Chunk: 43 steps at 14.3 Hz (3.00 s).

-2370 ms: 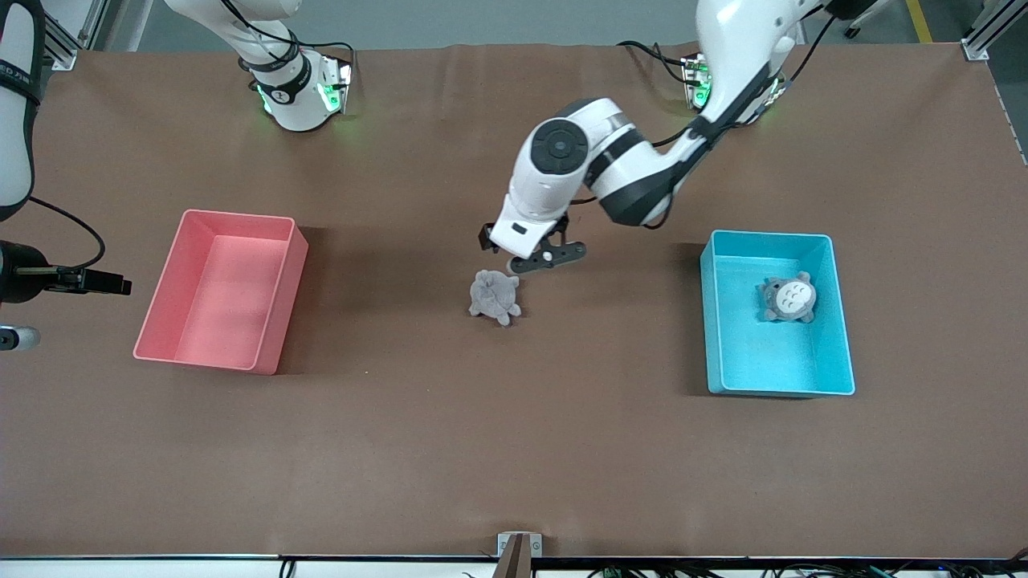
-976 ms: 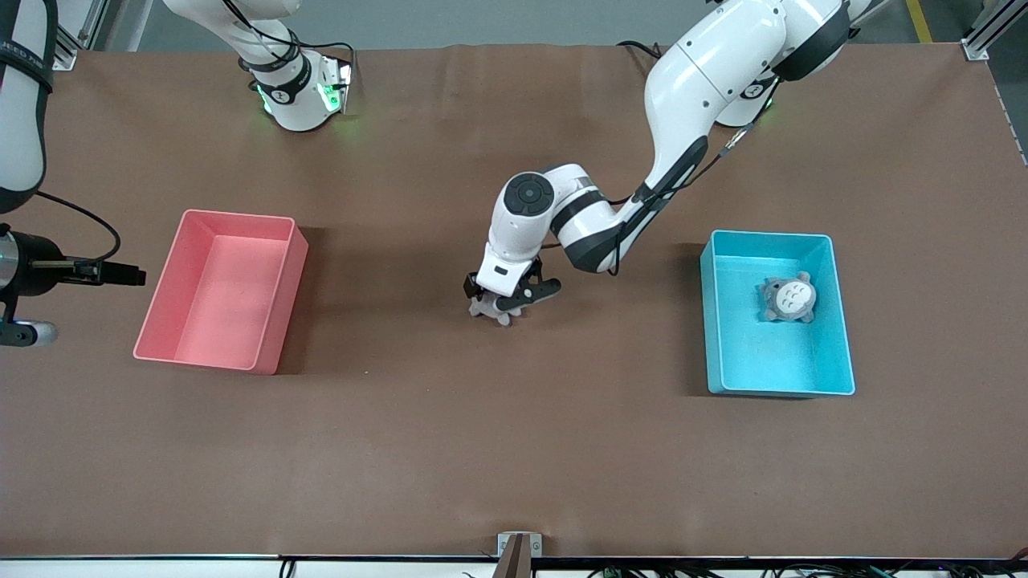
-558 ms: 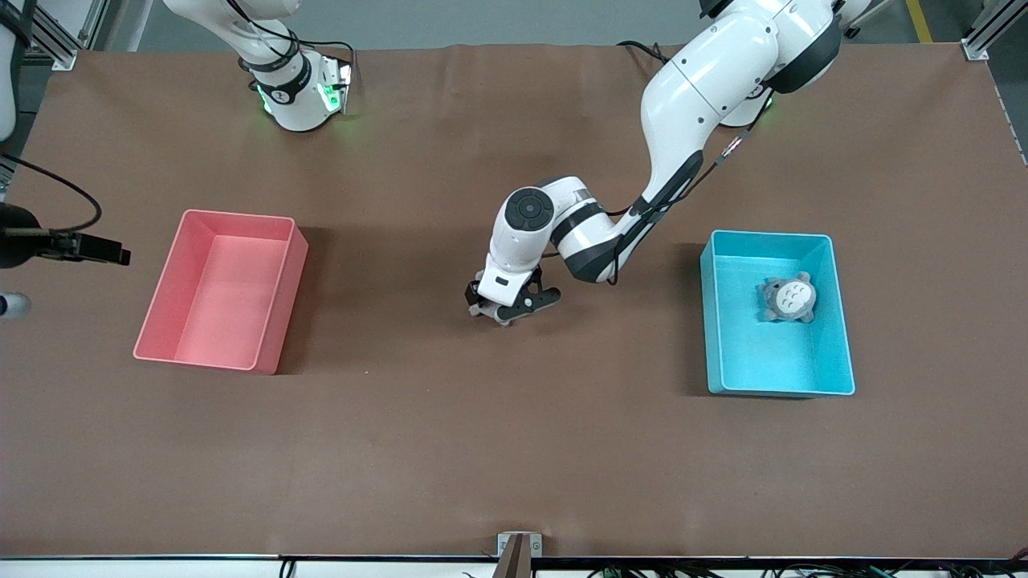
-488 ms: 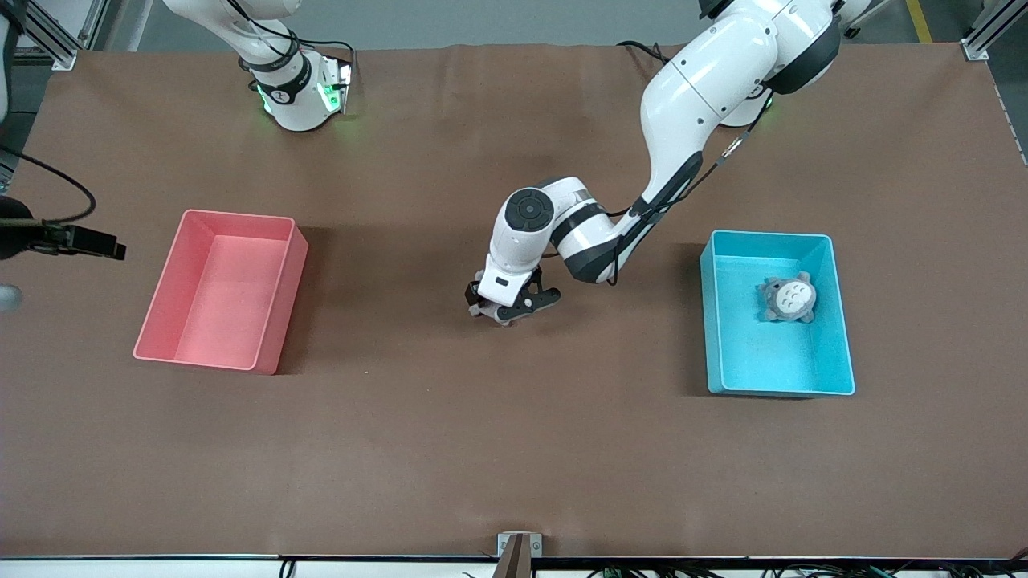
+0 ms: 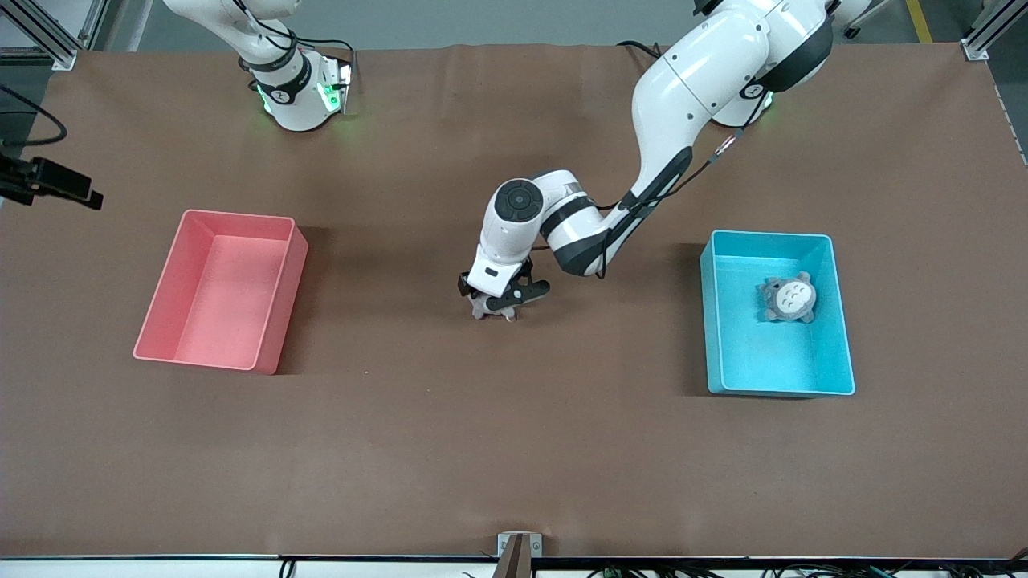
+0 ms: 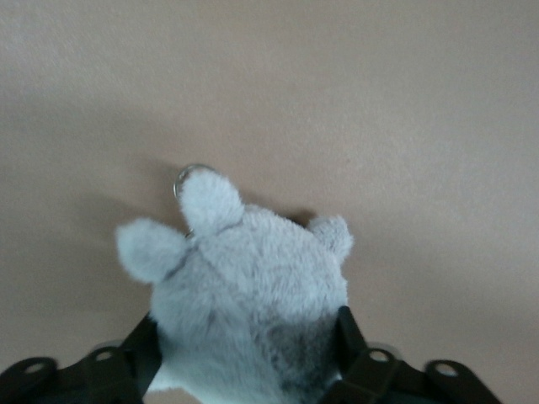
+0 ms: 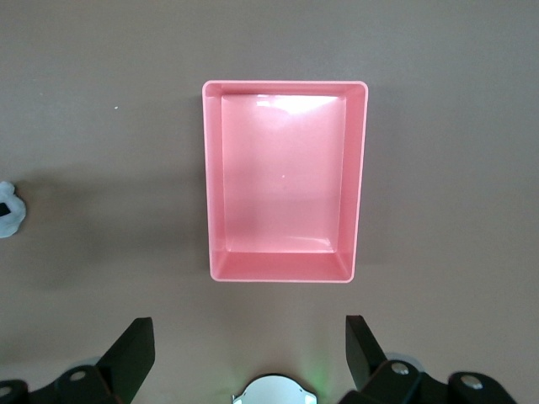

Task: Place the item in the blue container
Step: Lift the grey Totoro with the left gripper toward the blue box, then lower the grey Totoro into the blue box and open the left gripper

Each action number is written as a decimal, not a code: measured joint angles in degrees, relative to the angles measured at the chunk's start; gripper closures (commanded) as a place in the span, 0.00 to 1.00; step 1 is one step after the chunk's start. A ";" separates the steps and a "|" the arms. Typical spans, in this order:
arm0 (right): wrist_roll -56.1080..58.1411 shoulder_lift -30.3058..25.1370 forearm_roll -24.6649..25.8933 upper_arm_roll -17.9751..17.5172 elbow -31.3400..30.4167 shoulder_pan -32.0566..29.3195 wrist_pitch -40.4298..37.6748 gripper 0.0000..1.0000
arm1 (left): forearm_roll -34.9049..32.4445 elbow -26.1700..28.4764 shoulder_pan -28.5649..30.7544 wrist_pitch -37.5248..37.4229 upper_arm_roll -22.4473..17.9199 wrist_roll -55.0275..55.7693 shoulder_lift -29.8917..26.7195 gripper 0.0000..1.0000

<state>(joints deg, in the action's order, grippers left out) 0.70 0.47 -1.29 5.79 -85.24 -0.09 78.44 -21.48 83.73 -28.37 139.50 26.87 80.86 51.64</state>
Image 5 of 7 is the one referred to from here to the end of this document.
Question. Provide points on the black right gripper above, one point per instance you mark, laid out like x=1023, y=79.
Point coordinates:
x=24, y=178

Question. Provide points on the blue plastic box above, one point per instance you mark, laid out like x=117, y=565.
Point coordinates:
x=755, y=353

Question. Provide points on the plain grey plush toy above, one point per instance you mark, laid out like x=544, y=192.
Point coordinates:
x=494, y=315

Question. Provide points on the aluminium frame post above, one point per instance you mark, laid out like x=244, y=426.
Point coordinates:
x=976, y=52
x=63, y=60

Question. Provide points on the silver bracket with brown post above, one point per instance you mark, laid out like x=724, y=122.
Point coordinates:
x=504, y=546

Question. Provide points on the brown paper table cover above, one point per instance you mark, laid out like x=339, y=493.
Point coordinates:
x=514, y=441

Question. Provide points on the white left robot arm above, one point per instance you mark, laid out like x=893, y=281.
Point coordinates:
x=699, y=80

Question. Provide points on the pink plastic box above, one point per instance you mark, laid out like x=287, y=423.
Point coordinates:
x=217, y=321

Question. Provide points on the white chair leg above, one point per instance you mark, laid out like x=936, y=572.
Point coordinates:
x=858, y=26

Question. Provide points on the grey plush toy white belly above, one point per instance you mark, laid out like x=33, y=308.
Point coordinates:
x=791, y=299

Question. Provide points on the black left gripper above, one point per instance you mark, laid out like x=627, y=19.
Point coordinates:
x=463, y=286

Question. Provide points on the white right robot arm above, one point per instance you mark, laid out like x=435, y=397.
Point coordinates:
x=297, y=104

